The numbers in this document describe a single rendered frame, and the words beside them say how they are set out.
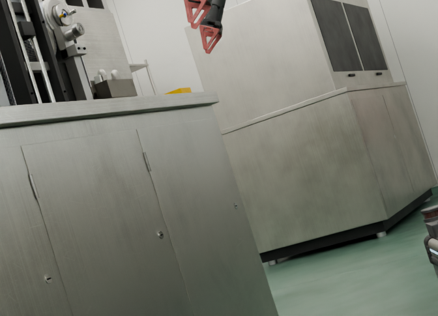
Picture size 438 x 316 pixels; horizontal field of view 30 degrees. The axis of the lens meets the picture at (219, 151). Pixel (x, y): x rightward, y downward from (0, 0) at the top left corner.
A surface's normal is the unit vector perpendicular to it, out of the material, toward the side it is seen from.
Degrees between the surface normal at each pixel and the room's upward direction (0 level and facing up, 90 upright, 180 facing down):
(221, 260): 90
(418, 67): 90
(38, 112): 90
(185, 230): 90
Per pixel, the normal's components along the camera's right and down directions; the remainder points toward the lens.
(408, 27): -0.43, 0.10
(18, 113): 0.85, -0.29
